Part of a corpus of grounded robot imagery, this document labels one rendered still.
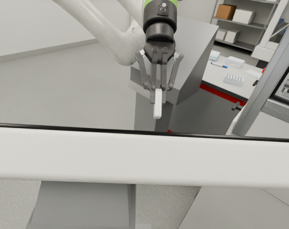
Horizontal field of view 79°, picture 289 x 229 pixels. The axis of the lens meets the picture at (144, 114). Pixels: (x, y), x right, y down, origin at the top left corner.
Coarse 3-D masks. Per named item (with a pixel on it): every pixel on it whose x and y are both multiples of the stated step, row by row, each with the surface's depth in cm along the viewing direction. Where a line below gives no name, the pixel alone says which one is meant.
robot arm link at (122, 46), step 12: (60, 0) 70; (72, 0) 70; (84, 0) 72; (72, 12) 74; (84, 12) 73; (96, 12) 75; (84, 24) 77; (96, 24) 76; (108, 24) 78; (96, 36) 80; (108, 36) 79; (120, 36) 81; (108, 48) 83; (120, 48) 82; (132, 48) 82; (120, 60) 86; (132, 60) 86
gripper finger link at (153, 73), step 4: (156, 48) 44; (152, 52) 44; (156, 52) 44; (152, 56) 44; (156, 56) 44; (152, 60) 44; (156, 60) 44; (152, 64) 44; (156, 64) 44; (152, 68) 44; (156, 68) 44; (152, 72) 44; (156, 72) 44; (152, 76) 44; (156, 76) 44; (152, 80) 43; (152, 84) 43; (152, 88) 43
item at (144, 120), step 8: (136, 88) 111; (136, 96) 121; (144, 96) 115; (136, 104) 125; (144, 104) 119; (152, 104) 113; (168, 104) 120; (136, 112) 129; (144, 112) 122; (152, 112) 117; (168, 112) 127; (136, 120) 133; (144, 120) 126; (152, 120) 120; (160, 120) 123; (168, 120) 134; (136, 128) 138; (144, 128) 130; (152, 128) 124; (160, 128) 130
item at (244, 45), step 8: (216, 0) 413; (224, 0) 441; (256, 0) 365; (264, 0) 357; (216, 24) 476; (240, 24) 401; (248, 24) 395; (256, 24) 404; (216, 40) 450; (224, 40) 449; (248, 48) 413
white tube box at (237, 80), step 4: (224, 76) 130; (228, 76) 125; (232, 76) 126; (236, 76) 127; (240, 76) 126; (224, 80) 125; (228, 80) 124; (232, 80) 122; (236, 80) 121; (240, 80) 122; (232, 84) 124; (236, 84) 122; (240, 84) 121
